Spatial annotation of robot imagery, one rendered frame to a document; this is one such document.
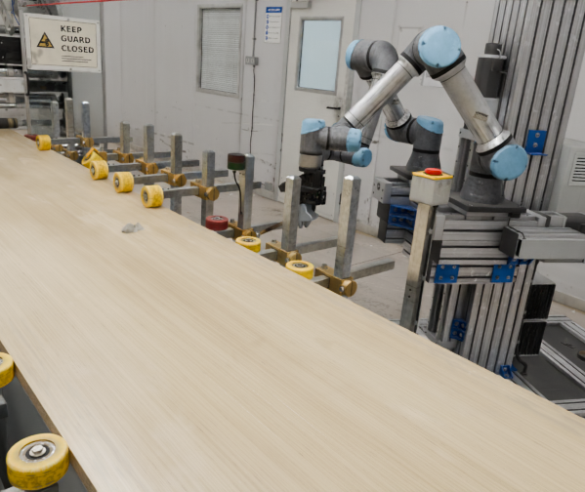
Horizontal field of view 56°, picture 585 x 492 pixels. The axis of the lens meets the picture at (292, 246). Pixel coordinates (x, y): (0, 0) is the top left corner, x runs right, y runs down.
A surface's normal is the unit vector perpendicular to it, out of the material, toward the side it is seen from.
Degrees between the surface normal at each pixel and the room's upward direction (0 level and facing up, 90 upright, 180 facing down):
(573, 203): 90
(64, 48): 90
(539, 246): 90
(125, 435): 0
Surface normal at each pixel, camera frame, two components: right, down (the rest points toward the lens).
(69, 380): 0.07, -0.95
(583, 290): -0.74, 0.16
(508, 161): 0.06, 0.42
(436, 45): -0.09, 0.21
